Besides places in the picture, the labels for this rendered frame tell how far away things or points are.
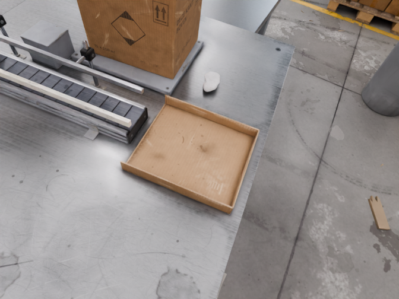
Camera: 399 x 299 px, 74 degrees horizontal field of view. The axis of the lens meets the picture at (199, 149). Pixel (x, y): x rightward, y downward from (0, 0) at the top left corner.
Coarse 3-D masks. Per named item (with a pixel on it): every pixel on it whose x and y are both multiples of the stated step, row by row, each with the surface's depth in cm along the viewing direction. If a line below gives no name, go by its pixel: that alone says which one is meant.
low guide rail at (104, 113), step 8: (0, 72) 72; (8, 72) 72; (16, 80) 72; (24, 80) 71; (32, 88) 72; (40, 88) 70; (48, 88) 70; (56, 96) 70; (64, 96) 70; (72, 104) 71; (80, 104) 69; (88, 104) 69; (96, 112) 69; (104, 112) 68; (112, 120) 69; (120, 120) 68; (128, 120) 68
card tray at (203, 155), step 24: (168, 96) 80; (168, 120) 79; (192, 120) 80; (216, 120) 80; (144, 144) 74; (168, 144) 75; (192, 144) 76; (216, 144) 77; (240, 144) 77; (144, 168) 70; (168, 168) 71; (192, 168) 71; (216, 168) 72; (240, 168) 73; (192, 192) 64; (216, 192) 68
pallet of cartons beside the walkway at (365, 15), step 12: (336, 0) 282; (348, 0) 284; (360, 0) 276; (372, 0) 271; (384, 0) 267; (396, 0) 263; (360, 12) 280; (372, 12) 276; (384, 12) 273; (396, 12) 270; (396, 24) 274
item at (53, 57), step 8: (0, 40) 73; (8, 40) 72; (16, 40) 72; (24, 48) 72; (32, 48) 71; (48, 56) 71; (56, 56) 71; (64, 64) 71; (72, 64) 70; (88, 72) 70; (96, 72) 69; (104, 80) 70; (112, 80) 68; (120, 80) 68; (128, 88) 69; (136, 88) 68
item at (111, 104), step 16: (0, 64) 78; (16, 64) 79; (32, 80) 76; (48, 80) 77; (64, 80) 77; (48, 96) 74; (80, 96) 75; (96, 96) 75; (112, 112) 73; (128, 112) 74; (128, 128) 71
